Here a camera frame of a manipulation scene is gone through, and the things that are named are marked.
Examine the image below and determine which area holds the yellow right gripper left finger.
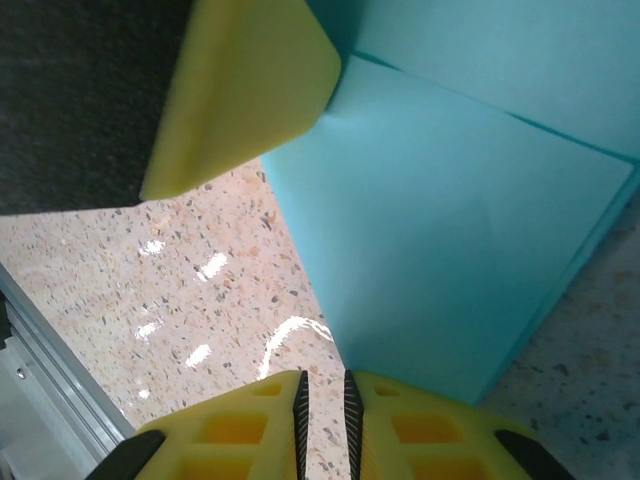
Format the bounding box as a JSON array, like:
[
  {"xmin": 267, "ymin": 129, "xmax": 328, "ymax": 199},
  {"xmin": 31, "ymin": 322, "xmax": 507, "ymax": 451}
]
[{"xmin": 99, "ymin": 369, "xmax": 309, "ymax": 480}]

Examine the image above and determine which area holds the light blue cloth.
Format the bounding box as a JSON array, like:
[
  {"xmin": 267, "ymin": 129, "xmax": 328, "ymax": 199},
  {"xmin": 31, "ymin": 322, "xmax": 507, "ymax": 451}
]
[{"xmin": 259, "ymin": 0, "xmax": 640, "ymax": 407}]

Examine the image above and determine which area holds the wide aluminium frame rail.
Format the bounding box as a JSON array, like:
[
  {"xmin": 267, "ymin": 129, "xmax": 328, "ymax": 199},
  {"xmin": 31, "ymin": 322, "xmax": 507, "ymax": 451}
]
[{"xmin": 0, "ymin": 262, "xmax": 137, "ymax": 480}]

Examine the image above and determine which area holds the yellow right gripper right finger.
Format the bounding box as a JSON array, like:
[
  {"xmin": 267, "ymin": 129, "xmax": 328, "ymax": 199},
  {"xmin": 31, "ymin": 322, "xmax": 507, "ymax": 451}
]
[{"xmin": 343, "ymin": 369, "xmax": 577, "ymax": 480}]

